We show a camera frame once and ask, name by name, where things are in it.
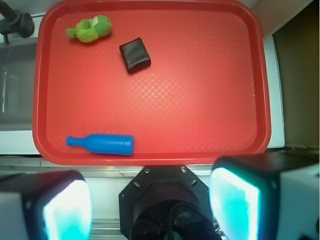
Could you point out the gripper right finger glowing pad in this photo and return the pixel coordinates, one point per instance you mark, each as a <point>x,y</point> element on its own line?
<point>267,196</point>

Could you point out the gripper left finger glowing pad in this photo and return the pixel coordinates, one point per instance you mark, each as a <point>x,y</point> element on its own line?
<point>45,206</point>

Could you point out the green plush animal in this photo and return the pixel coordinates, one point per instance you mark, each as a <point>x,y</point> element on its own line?
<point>90,30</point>

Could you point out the blue toy bottle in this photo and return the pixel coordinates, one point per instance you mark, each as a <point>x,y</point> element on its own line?
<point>97,143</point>

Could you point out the red plastic tray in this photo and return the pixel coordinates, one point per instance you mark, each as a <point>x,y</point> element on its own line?
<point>205,94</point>

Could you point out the steel sink basin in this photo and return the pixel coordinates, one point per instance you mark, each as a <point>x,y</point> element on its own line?
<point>17,73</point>

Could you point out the dark brown square pouch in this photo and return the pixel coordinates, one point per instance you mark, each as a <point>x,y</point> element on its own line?
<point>135,55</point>

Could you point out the black octagonal mount plate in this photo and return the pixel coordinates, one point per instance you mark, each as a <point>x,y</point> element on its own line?
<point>166,203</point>

